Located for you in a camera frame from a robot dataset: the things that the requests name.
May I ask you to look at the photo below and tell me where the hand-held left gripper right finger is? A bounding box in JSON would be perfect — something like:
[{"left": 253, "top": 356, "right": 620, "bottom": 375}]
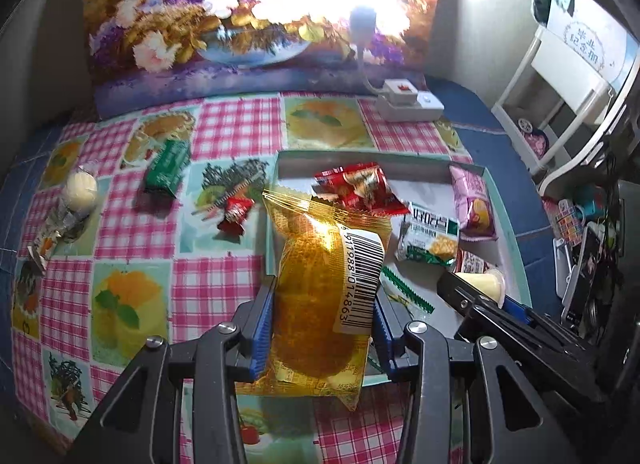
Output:
[{"left": 372, "top": 289, "right": 571, "bottom": 464}]

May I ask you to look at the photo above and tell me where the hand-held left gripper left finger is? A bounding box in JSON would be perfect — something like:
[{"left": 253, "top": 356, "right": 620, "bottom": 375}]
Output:
[{"left": 67, "top": 274, "right": 278, "bottom": 464}]

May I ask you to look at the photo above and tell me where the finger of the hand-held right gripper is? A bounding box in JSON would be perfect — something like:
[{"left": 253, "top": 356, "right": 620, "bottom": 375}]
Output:
[
  {"left": 502, "top": 295, "right": 556, "bottom": 340},
  {"left": 436, "top": 271, "right": 526, "bottom": 340}
]

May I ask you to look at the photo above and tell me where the pale yellow jelly cup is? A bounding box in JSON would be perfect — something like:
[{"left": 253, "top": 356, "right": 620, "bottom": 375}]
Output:
[{"left": 456, "top": 268, "right": 507, "bottom": 307}]

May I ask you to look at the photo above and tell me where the small red white packet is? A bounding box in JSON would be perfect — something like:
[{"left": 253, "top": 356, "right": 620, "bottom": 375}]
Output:
[{"left": 452, "top": 250, "right": 496, "bottom": 277}]

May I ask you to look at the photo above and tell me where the yellow snack packet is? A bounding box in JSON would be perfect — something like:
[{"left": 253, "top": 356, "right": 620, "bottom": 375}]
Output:
[{"left": 250, "top": 184, "right": 393, "bottom": 412}]

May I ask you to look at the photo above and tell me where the white green cracker packet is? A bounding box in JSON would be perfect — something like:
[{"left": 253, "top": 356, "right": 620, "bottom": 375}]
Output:
[{"left": 395, "top": 201, "right": 460, "bottom": 265}]

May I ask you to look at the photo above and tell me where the pink snack packet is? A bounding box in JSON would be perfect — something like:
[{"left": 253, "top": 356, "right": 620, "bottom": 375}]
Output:
[{"left": 448, "top": 164, "right": 498, "bottom": 242}]

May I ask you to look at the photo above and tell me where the teal cardboard box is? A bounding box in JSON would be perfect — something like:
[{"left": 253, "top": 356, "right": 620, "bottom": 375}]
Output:
[{"left": 262, "top": 149, "right": 533, "bottom": 390}]

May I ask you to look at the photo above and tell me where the small red candy packet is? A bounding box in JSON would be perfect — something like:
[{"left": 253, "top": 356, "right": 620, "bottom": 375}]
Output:
[{"left": 217, "top": 195, "right": 256, "bottom": 235}]

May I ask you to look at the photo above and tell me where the large red snack packet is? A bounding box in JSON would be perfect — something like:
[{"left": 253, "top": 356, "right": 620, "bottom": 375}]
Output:
[{"left": 312, "top": 162, "right": 408, "bottom": 217}]

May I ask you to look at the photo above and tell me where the green snack packet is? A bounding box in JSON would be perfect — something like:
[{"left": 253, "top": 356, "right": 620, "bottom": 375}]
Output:
[{"left": 144, "top": 139, "right": 192, "bottom": 199}]

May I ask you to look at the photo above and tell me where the clear pale cake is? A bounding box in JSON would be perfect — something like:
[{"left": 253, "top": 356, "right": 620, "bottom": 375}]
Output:
[{"left": 27, "top": 164, "right": 99, "bottom": 267}]

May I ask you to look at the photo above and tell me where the dark phone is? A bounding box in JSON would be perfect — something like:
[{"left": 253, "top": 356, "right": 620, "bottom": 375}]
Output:
[{"left": 562, "top": 229, "right": 602, "bottom": 325}]

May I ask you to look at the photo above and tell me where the colourful puzzle cube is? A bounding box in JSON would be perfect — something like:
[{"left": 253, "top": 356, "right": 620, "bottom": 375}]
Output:
[{"left": 552, "top": 206, "right": 586, "bottom": 245}]

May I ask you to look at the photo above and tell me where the teal small container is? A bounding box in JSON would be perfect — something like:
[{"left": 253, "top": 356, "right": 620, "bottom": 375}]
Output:
[{"left": 575, "top": 186, "right": 602, "bottom": 215}]

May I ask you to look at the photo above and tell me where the white power strip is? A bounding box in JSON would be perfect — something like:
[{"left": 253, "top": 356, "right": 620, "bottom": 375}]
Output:
[{"left": 375, "top": 78, "right": 446, "bottom": 122}]

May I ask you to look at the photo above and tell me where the white folding chair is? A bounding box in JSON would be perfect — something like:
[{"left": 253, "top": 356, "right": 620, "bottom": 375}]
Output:
[{"left": 492, "top": 0, "right": 640, "bottom": 195}]

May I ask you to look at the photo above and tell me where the white printed card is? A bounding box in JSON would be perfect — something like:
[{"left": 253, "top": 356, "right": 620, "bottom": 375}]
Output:
[{"left": 546, "top": 0, "right": 640, "bottom": 87}]

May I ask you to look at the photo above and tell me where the floral painting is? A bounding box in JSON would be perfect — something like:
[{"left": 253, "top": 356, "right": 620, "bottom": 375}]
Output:
[{"left": 82, "top": 0, "right": 446, "bottom": 120}]

